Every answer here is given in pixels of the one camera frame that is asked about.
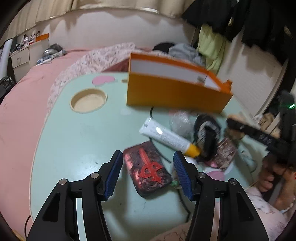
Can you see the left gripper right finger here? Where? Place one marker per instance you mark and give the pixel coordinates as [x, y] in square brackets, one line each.
[187, 175]

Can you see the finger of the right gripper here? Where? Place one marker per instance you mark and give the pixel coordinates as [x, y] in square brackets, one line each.
[253, 133]

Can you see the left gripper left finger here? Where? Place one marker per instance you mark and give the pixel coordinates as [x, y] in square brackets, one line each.
[109, 173]

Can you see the dark case red emblem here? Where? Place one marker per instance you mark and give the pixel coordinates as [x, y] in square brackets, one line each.
[145, 166]

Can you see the brown playing card box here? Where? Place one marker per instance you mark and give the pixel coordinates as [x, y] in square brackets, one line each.
[226, 153]

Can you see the black lace pouch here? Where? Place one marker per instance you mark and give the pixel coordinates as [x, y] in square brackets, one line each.
[206, 136]

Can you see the white tube yellow cap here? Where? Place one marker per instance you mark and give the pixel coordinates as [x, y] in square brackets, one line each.
[158, 132]

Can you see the clear plastic wrap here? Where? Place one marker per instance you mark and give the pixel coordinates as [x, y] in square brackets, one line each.
[181, 124]

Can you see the white cartoon figure keychain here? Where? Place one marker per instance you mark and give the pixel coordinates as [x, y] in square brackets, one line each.
[175, 180]

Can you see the tan plush toy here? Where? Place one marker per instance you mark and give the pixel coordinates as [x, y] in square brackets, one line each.
[234, 135]

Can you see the person right hand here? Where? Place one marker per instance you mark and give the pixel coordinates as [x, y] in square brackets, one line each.
[269, 170]

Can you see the orange bottle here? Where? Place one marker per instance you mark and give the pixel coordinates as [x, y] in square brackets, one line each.
[228, 84]

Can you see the orange cardboard box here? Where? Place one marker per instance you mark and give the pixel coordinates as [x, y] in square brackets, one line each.
[167, 83]

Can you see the pink floral blanket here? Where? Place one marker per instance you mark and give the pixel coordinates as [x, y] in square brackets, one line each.
[108, 59]

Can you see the light green garment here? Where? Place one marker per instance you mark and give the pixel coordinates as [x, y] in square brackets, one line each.
[212, 46]

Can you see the grey blue garment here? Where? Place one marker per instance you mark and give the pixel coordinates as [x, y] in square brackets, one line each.
[187, 52]

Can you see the black garment on bed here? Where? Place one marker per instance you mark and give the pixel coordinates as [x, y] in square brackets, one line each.
[164, 46]

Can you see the white bedside drawer cabinet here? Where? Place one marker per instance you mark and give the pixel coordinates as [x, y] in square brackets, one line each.
[21, 62]

